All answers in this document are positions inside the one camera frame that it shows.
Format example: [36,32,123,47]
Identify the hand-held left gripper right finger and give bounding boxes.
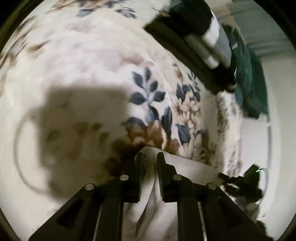
[157,152,271,241]

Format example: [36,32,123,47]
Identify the floral printed blanket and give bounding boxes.
[0,0,245,241]

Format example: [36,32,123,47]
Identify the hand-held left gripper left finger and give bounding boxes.
[28,152,144,241]

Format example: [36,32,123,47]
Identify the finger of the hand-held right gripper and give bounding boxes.
[218,173,236,186]

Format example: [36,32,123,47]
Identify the white small garment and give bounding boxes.
[122,147,228,241]

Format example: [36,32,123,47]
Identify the black white grey folded clothes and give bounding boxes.
[166,0,233,70]

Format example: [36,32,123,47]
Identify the dark green cloth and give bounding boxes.
[223,24,270,120]

